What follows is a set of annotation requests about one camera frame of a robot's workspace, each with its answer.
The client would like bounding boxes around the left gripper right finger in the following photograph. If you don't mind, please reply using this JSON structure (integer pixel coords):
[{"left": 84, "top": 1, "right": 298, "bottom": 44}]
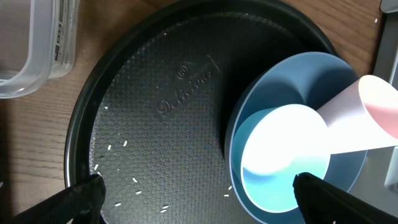
[{"left": 293, "top": 172, "right": 397, "bottom": 224}]

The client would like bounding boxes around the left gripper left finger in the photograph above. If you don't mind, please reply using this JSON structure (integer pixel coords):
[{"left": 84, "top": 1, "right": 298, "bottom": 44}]
[{"left": 12, "top": 174, "right": 106, "bottom": 224}]

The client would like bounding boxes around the light blue bowl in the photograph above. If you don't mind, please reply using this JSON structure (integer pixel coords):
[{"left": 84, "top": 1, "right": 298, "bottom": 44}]
[{"left": 232, "top": 104, "right": 330, "bottom": 213}]

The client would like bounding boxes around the pink cup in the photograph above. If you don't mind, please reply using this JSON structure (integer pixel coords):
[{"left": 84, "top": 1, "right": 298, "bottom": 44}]
[{"left": 317, "top": 75, "right": 397, "bottom": 154}]

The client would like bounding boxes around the grey dishwasher rack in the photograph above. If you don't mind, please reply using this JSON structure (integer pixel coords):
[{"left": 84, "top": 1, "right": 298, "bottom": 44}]
[{"left": 348, "top": 0, "right": 398, "bottom": 218}]

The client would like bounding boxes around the round black serving tray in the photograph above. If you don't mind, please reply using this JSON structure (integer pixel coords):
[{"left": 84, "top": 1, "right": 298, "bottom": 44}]
[{"left": 64, "top": 1, "right": 336, "bottom": 223}]

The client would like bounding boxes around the dark blue plate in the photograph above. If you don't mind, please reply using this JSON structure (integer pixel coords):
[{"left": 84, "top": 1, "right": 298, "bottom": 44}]
[{"left": 224, "top": 52, "right": 359, "bottom": 223}]

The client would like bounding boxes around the clear plastic bin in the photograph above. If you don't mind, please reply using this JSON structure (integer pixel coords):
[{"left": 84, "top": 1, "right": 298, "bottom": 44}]
[{"left": 1, "top": 0, "right": 80, "bottom": 99}]

